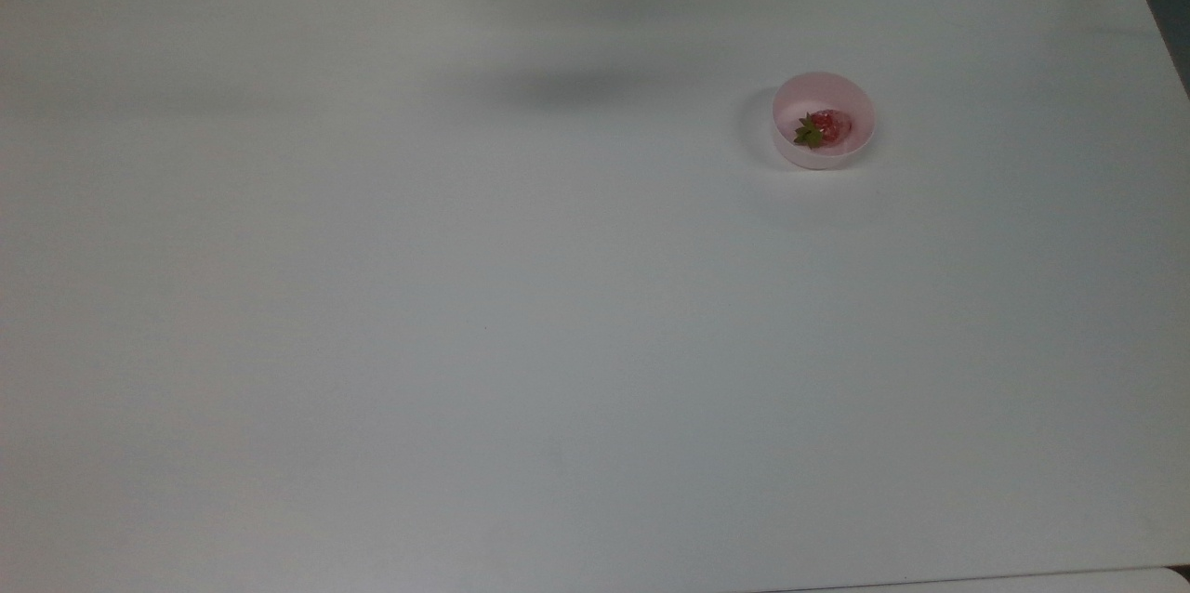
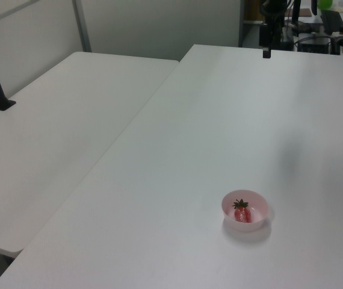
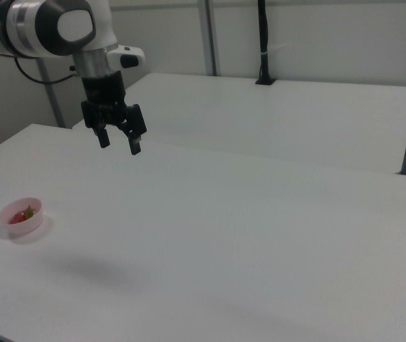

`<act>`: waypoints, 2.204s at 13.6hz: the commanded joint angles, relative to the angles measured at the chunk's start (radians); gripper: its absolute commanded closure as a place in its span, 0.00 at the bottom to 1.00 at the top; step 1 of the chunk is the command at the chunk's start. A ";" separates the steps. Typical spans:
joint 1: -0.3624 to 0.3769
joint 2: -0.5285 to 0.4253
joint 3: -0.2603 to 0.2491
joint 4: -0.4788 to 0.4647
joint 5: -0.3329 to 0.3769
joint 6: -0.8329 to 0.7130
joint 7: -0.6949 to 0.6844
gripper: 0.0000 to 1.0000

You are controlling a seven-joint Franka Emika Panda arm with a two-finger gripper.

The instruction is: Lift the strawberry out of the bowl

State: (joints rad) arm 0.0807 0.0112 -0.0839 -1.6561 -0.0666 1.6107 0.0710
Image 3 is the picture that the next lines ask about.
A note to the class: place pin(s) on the black pole with clamp base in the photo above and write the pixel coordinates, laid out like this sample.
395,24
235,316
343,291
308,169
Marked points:
264,42

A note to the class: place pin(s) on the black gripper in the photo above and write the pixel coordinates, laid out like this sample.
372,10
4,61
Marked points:
105,92

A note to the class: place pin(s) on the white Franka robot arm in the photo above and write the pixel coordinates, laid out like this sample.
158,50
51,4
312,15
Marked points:
28,28

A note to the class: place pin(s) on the grey metal frame post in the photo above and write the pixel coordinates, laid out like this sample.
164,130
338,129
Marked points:
208,35
51,96

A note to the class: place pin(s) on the pink plastic bowl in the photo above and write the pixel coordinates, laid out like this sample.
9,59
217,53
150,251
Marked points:
23,219

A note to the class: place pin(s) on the white back table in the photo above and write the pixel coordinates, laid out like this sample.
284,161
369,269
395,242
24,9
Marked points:
278,117

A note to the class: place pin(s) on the red strawberry with green leaves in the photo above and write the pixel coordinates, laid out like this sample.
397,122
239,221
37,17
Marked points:
23,214

